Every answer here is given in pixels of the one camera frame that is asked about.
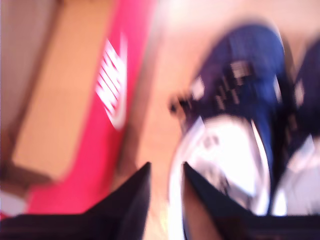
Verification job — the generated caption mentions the blue suede shoe white stripes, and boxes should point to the blue suede shoe white stripes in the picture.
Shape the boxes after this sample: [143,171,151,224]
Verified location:
[168,18,288,240]
[272,37,320,217]

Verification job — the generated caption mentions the red cardboard shoebox with lid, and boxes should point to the red cardboard shoebox with lid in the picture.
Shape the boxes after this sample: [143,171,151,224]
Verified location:
[0,0,161,216]

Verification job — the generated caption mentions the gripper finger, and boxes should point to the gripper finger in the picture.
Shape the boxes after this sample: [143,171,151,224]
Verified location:
[84,161,152,240]
[183,161,253,218]

